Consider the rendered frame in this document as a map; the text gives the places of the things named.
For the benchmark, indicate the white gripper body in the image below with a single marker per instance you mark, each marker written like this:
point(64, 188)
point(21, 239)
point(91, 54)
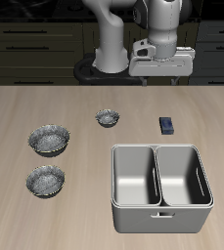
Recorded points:
point(162, 66)

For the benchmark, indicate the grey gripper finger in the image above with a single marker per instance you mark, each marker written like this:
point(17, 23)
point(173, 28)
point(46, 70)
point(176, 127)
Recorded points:
point(174, 80)
point(144, 80)

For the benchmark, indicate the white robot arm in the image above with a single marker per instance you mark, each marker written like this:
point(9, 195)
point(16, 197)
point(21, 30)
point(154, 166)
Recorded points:
point(112, 42)

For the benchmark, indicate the dark blue cream cheese box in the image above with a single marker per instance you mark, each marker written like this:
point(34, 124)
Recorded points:
point(166, 125)

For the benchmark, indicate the small grey fluted bowl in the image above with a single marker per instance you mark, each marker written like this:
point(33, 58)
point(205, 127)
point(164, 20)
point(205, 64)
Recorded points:
point(107, 117)

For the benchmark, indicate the large grey bowl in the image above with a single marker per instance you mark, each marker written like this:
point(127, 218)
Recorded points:
point(49, 140)

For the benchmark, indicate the middle-sized grey bowl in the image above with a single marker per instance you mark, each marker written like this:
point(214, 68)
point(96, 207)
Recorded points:
point(45, 181)

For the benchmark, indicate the white two-bin basket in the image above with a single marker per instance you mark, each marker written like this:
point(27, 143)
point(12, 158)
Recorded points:
point(161, 188)

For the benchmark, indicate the dark kitchen cupboards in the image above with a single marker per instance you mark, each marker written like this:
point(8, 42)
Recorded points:
point(35, 49)

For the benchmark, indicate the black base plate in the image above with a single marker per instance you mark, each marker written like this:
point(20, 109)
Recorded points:
point(84, 72)

